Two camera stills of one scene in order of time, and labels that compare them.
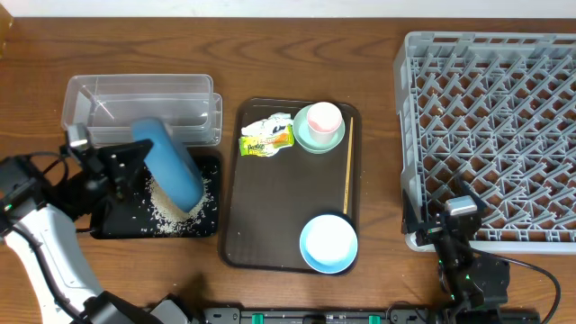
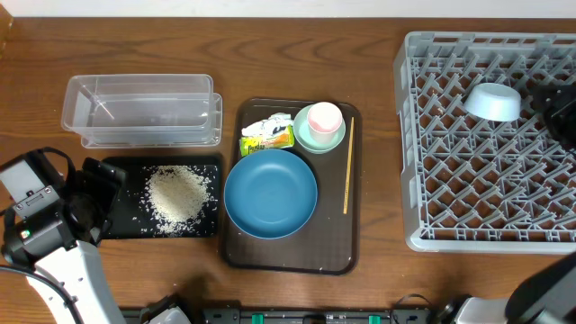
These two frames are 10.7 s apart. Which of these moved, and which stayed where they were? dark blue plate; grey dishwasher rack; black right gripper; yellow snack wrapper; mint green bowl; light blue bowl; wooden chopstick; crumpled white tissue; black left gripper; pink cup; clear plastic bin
Moved: black left gripper; light blue bowl; dark blue plate; black right gripper
Stayed: crumpled white tissue; wooden chopstick; grey dishwasher rack; mint green bowl; clear plastic bin; yellow snack wrapper; pink cup
